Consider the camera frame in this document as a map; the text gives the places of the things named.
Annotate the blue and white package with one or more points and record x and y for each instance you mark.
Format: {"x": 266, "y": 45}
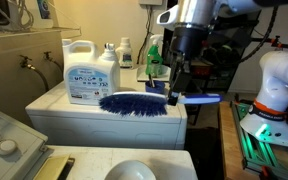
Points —
{"x": 44, "y": 9}

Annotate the white laundry machine with dial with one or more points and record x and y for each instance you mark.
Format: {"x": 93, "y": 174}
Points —
{"x": 94, "y": 160}

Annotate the white bowl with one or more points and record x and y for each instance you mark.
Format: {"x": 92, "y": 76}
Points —
{"x": 130, "y": 171}

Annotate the gold dispenser flap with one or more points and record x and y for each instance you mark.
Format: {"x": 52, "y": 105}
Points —
{"x": 50, "y": 168}

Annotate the blue cup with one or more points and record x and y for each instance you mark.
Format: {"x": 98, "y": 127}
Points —
{"x": 157, "y": 89}

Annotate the black storage rack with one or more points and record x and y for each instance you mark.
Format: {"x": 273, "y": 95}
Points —
{"x": 224, "y": 56}

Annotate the white round dial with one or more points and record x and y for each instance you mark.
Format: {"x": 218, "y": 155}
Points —
{"x": 5, "y": 147}

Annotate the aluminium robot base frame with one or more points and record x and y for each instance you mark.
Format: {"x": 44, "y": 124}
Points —
{"x": 260, "y": 156}

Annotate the white and blue brush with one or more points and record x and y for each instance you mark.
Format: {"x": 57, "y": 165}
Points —
{"x": 134, "y": 105}

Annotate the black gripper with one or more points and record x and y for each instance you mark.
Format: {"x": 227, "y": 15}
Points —
{"x": 187, "y": 40}

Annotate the green spray bottle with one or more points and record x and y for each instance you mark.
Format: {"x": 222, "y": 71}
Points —
{"x": 154, "y": 56}

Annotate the small white bottle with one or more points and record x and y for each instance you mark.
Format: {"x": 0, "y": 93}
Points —
{"x": 124, "y": 53}

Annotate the dark wall faucet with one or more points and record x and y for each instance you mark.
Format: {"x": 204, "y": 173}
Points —
{"x": 48, "y": 56}
{"x": 25, "y": 62}

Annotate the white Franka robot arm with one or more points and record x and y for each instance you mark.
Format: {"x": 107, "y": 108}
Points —
{"x": 277, "y": 70}

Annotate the black marker pen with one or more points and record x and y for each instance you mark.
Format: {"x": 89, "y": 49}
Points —
{"x": 151, "y": 81}

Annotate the wall shelf board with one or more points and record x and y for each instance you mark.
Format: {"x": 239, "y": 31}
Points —
{"x": 34, "y": 32}

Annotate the wooden board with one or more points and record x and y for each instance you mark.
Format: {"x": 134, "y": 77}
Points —
{"x": 229, "y": 143}

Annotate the red clamp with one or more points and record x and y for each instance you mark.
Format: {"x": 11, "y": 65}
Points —
{"x": 277, "y": 41}

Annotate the large white detergent jug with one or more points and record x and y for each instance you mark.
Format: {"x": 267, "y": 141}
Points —
{"x": 90, "y": 66}

